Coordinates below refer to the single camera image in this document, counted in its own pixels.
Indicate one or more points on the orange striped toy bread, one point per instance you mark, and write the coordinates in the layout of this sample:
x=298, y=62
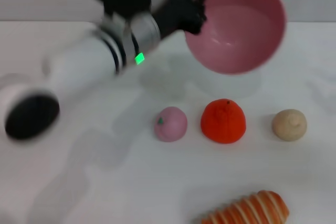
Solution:
x=249, y=208

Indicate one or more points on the red orange toy fruit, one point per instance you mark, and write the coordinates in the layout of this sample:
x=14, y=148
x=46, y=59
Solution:
x=223, y=124

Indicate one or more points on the beige toy bun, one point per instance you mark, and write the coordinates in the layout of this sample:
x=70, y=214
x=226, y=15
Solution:
x=288, y=125

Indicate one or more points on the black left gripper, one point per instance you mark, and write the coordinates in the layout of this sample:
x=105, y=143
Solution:
x=176, y=14

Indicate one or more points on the pink toy peach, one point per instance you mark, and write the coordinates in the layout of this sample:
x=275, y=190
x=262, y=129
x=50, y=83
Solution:
x=170, y=124

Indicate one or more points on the pink plastic bowl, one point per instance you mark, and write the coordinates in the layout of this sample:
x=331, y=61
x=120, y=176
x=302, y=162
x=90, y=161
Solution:
x=236, y=30

